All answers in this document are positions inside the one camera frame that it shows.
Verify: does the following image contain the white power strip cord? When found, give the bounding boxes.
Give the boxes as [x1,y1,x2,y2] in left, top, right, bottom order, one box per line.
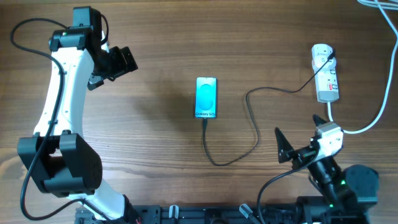
[326,0,398,135]

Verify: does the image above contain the teal Galaxy smartphone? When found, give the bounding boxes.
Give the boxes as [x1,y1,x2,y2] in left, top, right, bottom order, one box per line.
[194,77,218,119]

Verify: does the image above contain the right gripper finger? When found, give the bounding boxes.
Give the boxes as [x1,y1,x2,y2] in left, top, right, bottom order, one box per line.
[312,114,327,126]
[274,128,295,163]

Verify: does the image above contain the black USB charging cable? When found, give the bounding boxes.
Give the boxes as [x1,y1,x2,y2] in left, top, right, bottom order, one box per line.
[201,49,336,167]

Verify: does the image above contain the white power strip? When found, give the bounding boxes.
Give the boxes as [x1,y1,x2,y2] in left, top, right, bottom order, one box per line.
[312,44,339,103]

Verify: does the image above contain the white cables at corner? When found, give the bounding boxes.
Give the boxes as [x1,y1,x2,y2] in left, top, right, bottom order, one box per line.
[356,0,398,11]

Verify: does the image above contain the white charger plug adapter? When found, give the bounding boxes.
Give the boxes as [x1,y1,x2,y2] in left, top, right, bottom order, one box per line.
[312,53,336,73]

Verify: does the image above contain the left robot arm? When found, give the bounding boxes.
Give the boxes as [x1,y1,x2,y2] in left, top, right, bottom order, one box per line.
[17,6,142,223]

